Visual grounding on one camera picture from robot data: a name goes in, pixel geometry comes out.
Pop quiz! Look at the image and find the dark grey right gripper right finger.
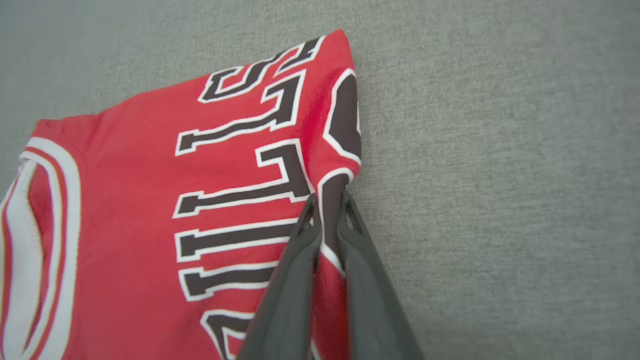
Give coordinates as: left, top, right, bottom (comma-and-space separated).
337, 192, 425, 360

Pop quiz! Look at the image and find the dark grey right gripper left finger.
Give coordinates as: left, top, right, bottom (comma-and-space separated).
237, 194, 323, 360

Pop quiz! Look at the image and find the red shirt with white sleeves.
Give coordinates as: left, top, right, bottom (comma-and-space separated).
0, 29, 363, 360

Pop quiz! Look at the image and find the grey fabric sofa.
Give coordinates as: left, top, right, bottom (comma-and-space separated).
0, 0, 640, 360

